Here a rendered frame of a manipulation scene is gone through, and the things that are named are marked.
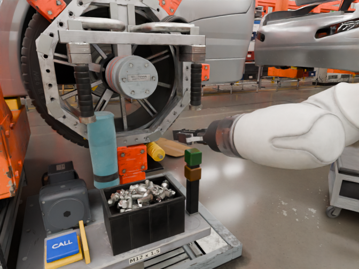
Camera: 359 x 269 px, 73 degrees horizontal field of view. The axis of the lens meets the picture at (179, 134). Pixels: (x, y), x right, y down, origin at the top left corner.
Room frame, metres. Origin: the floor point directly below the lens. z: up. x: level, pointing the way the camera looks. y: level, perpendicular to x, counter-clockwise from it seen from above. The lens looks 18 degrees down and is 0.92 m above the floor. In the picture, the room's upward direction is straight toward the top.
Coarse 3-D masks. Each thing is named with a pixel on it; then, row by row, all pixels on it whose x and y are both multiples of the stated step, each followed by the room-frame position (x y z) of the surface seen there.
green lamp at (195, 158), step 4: (192, 148) 0.66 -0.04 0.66; (196, 148) 0.66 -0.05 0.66; (184, 152) 0.65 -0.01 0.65; (188, 152) 0.63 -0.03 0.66; (192, 152) 0.63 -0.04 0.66; (196, 152) 0.63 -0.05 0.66; (200, 152) 0.63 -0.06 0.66; (184, 156) 0.65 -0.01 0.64; (188, 156) 0.63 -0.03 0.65; (192, 156) 0.62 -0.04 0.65; (196, 156) 0.63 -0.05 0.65; (200, 156) 0.63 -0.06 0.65; (184, 160) 0.65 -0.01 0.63; (188, 160) 0.63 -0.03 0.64; (192, 160) 0.62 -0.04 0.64; (196, 160) 0.63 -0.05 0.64; (200, 160) 0.63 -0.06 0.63; (192, 164) 0.62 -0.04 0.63; (196, 164) 0.63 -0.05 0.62
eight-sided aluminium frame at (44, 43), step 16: (80, 0) 0.84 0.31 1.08; (96, 0) 0.86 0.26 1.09; (112, 0) 0.88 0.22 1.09; (128, 0) 0.95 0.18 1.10; (144, 0) 0.93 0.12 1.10; (64, 16) 0.81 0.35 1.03; (160, 16) 0.96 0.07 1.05; (48, 32) 0.79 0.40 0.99; (176, 32) 0.99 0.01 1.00; (48, 48) 0.78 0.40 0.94; (176, 48) 1.05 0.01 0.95; (48, 64) 0.78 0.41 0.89; (176, 64) 1.05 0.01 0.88; (48, 80) 0.78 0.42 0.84; (176, 80) 1.05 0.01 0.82; (48, 96) 0.78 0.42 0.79; (176, 96) 1.04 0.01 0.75; (48, 112) 0.77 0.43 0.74; (64, 112) 0.80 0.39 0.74; (176, 112) 0.99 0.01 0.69; (80, 128) 0.81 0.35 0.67; (160, 128) 0.95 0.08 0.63; (128, 144) 0.89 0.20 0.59
